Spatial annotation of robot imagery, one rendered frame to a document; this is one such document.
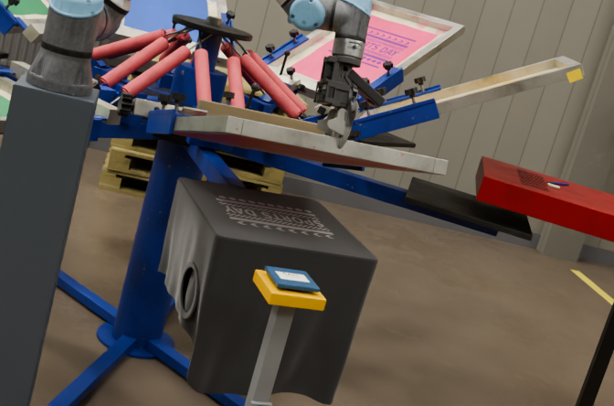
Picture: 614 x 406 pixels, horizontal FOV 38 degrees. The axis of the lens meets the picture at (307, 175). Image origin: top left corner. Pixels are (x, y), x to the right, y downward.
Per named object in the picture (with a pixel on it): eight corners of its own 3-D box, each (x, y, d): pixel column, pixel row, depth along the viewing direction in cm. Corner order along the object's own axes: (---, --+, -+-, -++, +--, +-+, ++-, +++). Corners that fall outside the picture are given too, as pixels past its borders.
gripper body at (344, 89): (312, 105, 215) (321, 56, 216) (344, 112, 219) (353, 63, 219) (324, 104, 208) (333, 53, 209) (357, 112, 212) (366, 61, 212)
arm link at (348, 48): (356, 46, 219) (371, 43, 212) (354, 64, 219) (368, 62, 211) (329, 39, 216) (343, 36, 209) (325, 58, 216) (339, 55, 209)
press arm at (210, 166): (289, 264, 239) (295, 244, 237) (268, 261, 236) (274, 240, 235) (192, 142, 350) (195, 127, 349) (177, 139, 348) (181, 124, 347)
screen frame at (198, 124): (446, 176, 224) (448, 160, 224) (225, 132, 202) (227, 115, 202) (322, 162, 297) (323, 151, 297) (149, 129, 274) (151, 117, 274)
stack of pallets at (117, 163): (263, 192, 653) (292, 84, 636) (275, 227, 577) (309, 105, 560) (105, 157, 630) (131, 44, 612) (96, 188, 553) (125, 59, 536)
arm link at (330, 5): (289, -8, 207) (335, -1, 206) (293, -8, 218) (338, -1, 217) (283, 26, 209) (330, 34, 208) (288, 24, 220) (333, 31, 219)
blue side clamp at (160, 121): (185, 137, 248) (190, 112, 248) (168, 133, 246) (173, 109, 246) (161, 135, 275) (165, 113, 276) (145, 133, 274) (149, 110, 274)
